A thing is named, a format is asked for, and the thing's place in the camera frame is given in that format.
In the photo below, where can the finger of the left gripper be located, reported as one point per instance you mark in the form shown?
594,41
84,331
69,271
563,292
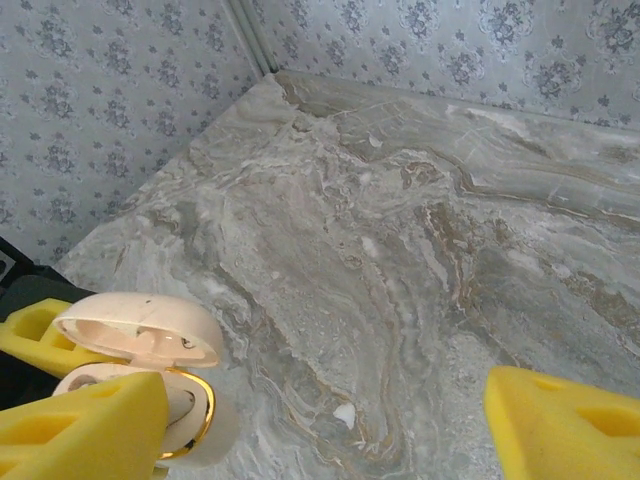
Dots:
25,380
30,330

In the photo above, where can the cream charging case gold rim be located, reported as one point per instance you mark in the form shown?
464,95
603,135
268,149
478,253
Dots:
150,315

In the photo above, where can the aluminium frame post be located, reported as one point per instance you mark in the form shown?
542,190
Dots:
252,35

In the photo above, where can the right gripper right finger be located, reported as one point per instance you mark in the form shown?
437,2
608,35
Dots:
565,430

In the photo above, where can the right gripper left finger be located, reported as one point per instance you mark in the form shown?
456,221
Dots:
85,430

